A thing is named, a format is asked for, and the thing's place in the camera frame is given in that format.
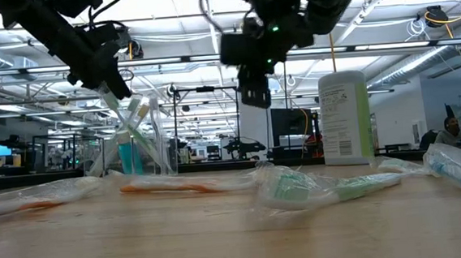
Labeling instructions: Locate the clear plastic holder box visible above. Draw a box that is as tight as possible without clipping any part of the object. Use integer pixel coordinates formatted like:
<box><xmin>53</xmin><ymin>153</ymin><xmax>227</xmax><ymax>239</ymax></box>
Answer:
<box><xmin>79</xmin><ymin>127</ymin><xmax>179</xmax><ymax>183</ymax></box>

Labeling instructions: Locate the black metal frame stand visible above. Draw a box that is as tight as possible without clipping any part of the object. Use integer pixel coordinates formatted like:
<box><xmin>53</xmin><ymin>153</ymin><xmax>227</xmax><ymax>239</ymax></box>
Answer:
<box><xmin>170</xmin><ymin>83</ymin><xmax>244</xmax><ymax>166</ymax></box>

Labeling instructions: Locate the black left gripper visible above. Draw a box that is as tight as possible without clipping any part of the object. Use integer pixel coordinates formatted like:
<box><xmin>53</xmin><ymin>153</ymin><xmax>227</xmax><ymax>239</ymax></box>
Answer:
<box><xmin>54</xmin><ymin>24</ymin><xmax>133</xmax><ymax>105</ymax></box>

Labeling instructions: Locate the black ceiling cable reel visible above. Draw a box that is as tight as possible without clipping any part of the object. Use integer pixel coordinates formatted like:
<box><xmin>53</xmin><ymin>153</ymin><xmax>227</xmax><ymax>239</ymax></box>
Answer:
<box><xmin>423</xmin><ymin>4</ymin><xmax>451</xmax><ymax>30</ymax></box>
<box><xmin>127</xmin><ymin>37</ymin><xmax>145</xmax><ymax>60</ymax></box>

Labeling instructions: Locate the red tool cabinet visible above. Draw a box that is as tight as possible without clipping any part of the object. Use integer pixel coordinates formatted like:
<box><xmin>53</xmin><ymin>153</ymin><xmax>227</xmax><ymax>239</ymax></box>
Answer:
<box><xmin>300</xmin><ymin>132</ymin><xmax>325</xmax><ymax>160</ymax></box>

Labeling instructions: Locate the overhead aluminium frame bar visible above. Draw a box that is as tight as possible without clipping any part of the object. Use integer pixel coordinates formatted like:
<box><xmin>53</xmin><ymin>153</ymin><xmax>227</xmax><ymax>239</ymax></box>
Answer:
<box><xmin>0</xmin><ymin>37</ymin><xmax>461</xmax><ymax>78</ymax></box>

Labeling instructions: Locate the person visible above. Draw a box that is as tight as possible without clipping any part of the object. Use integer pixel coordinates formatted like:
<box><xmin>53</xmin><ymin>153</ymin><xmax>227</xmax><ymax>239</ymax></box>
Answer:
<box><xmin>433</xmin><ymin>115</ymin><xmax>461</xmax><ymax>146</ymax></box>

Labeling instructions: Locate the orange hanging cord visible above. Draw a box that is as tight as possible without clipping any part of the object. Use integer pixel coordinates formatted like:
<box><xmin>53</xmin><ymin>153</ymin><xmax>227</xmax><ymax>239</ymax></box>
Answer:
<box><xmin>328</xmin><ymin>32</ymin><xmax>338</xmax><ymax>74</ymax></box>

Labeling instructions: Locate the black office chair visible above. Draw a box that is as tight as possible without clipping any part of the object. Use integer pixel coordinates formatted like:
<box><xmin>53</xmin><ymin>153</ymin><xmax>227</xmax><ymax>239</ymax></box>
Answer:
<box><xmin>417</xmin><ymin>128</ymin><xmax>440</xmax><ymax>152</ymax></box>

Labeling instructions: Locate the black table rail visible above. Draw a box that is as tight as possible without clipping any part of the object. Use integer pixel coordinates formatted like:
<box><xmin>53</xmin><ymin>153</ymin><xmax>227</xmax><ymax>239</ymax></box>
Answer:
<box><xmin>0</xmin><ymin>144</ymin><xmax>429</xmax><ymax>191</ymax></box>

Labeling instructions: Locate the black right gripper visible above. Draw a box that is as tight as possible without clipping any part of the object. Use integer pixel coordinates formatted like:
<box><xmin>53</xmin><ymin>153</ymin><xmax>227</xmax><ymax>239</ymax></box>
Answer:
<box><xmin>217</xmin><ymin>13</ymin><xmax>320</xmax><ymax>113</ymax></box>

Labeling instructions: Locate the white green wipes canister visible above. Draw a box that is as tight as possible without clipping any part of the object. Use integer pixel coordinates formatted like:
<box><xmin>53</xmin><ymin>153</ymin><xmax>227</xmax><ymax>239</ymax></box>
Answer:
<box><xmin>316</xmin><ymin>69</ymin><xmax>376</xmax><ymax>168</ymax></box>

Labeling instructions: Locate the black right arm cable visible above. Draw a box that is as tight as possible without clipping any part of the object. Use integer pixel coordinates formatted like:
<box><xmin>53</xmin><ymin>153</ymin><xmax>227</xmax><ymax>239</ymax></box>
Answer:
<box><xmin>199</xmin><ymin>0</ymin><xmax>227</xmax><ymax>37</ymax></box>

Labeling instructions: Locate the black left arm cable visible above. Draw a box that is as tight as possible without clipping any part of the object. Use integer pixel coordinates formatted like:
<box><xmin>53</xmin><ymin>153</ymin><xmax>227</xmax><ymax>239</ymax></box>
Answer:
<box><xmin>86</xmin><ymin>0</ymin><xmax>133</xmax><ymax>24</ymax></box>

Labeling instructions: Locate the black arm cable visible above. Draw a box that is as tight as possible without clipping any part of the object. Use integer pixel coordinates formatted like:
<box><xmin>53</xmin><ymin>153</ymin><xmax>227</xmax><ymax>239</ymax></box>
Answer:
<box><xmin>199</xmin><ymin>0</ymin><xmax>227</xmax><ymax>37</ymax></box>
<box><xmin>86</xmin><ymin>0</ymin><xmax>133</xmax><ymax>24</ymax></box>

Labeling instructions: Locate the black monitor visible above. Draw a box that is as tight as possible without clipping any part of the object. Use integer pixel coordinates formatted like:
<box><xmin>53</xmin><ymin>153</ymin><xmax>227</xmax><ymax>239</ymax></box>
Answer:
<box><xmin>269</xmin><ymin>105</ymin><xmax>316</xmax><ymax>148</ymax></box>

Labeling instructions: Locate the white building pillar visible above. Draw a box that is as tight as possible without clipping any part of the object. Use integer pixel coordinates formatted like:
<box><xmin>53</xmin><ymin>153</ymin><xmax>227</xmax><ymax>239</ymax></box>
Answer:
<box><xmin>239</xmin><ymin>101</ymin><xmax>275</xmax><ymax>161</ymax></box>

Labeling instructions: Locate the orange toothbrush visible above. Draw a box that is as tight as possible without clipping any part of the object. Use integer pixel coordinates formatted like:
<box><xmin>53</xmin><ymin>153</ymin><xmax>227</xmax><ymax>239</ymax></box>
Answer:
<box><xmin>118</xmin><ymin>166</ymin><xmax>258</xmax><ymax>201</ymax></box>
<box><xmin>0</xmin><ymin>174</ymin><xmax>106</xmax><ymax>219</ymax></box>

